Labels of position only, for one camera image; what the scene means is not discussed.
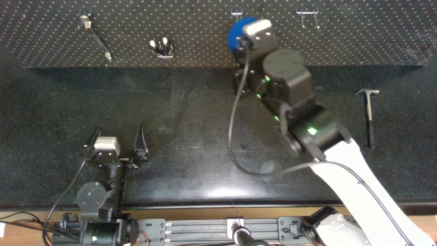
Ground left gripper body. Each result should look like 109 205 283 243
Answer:
81 146 151 170

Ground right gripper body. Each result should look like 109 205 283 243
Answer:
235 32 278 64

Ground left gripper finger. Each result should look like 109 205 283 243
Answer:
133 124 151 161
83 124 102 148

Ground roll of blue tape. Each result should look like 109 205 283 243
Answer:
227 16 259 55

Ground hammer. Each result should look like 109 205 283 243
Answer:
354 87 380 150

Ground black pegboard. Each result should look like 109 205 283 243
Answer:
0 0 437 68

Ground black double hook white tips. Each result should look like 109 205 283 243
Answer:
149 36 175 59

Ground wrench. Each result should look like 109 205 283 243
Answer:
79 10 113 62

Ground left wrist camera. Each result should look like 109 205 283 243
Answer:
94 136 122 156

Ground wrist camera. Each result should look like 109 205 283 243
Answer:
244 18 274 38
94 136 122 156

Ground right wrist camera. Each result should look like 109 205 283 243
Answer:
244 18 274 38

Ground black cable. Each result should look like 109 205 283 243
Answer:
41 159 88 246
227 38 342 178

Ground mounting rail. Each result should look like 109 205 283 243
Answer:
51 211 356 246

